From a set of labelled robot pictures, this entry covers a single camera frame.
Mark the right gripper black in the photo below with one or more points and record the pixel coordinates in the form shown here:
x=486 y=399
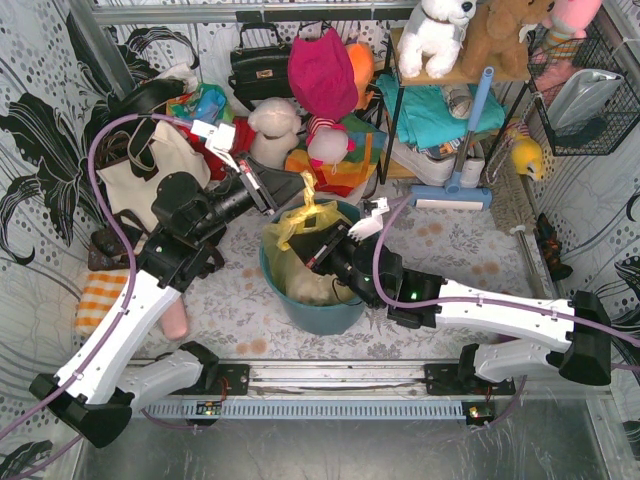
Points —
x=324 y=251

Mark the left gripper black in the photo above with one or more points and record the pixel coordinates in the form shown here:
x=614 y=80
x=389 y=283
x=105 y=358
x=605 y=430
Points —
x=260 y=185

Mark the yellow trash bag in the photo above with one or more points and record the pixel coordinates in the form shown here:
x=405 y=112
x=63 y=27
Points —
x=295 y=225

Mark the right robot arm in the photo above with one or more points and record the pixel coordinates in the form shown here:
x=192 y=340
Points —
x=570 y=337

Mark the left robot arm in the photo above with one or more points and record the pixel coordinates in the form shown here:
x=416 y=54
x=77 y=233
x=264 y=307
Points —
x=95 y=393

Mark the teal trash bin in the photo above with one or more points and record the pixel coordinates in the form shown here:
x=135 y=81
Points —
x=327 y=320

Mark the cream canvas tote bag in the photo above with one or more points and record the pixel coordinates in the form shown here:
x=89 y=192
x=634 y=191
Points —
x=171 y=154

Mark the colourful printed bag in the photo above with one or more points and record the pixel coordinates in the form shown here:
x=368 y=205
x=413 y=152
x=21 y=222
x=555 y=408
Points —
x=207 y=103

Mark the magenta fabric bag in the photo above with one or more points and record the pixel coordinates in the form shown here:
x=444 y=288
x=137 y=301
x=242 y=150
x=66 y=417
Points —
x=321 y=76

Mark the brown patterned bag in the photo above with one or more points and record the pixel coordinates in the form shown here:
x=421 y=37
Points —
x=107 y=252

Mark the rainbow striped cloth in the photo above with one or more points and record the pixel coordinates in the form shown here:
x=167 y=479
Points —
x=354 y=170

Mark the red cloth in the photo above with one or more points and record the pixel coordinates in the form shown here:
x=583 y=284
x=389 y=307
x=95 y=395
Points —
x=243 y=139

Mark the cream plush lamb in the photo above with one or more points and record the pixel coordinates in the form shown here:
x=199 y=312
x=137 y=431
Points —
x=276 y=125

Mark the pink plush doll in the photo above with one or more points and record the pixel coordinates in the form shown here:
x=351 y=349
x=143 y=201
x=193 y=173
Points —
x=328 y=142

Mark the black leather handbag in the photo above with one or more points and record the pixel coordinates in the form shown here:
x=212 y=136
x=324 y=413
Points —
x=260 y=73

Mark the white shoes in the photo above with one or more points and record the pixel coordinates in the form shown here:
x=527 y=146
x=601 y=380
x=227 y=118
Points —
x=436 y=172

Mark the blue floor sweeper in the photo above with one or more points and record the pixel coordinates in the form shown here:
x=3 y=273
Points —
x=452 y=195

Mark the teal folded cloth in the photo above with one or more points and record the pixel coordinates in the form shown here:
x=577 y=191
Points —
x=425 y=120

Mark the pink case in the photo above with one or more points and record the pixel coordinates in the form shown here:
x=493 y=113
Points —
x=174 y=321

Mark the black metal shelf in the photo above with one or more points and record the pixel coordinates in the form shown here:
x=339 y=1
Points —
x=455 y=76

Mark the orange plush toy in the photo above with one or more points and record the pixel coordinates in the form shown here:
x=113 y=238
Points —
x=362 y=61

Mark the black hat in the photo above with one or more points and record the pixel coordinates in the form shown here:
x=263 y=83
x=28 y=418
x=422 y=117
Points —
x=147 y=97

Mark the grey chenille mop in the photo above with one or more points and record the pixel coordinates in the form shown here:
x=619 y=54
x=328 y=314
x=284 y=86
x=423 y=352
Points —
x=513 y=215

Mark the orange checked cloth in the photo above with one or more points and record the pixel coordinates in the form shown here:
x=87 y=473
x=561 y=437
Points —
x=101 y=290

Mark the yellow plush duck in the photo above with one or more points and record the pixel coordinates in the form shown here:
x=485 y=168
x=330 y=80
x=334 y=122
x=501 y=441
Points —
x=526 y=154

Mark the dark butterfly ornament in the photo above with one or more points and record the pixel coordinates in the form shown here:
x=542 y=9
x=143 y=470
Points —
x=550 y=246

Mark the white plush dog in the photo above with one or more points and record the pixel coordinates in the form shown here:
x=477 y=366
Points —
x=433 y=36

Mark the brown teddy bear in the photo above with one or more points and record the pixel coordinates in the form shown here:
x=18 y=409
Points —
x=497 y=31

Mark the silver foil pouch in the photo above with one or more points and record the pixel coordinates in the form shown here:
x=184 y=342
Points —
x=582 y=97

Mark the pink plush toy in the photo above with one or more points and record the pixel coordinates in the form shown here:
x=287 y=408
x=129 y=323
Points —
x=566 y=30

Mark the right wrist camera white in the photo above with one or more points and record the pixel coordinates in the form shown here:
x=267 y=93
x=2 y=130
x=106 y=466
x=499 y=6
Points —
x=371 y=221

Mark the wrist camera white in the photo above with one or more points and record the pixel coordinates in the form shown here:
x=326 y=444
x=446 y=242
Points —
x=371 y=221
x=219 y=139

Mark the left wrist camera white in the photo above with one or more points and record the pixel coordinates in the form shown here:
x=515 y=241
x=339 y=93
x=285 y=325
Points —
x=219 y=139

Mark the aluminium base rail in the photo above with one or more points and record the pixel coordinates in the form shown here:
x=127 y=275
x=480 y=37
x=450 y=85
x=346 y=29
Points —
x=328 y=377

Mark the black wire basket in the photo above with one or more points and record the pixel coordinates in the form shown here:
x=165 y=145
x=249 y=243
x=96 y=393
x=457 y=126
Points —
x=605 y=132

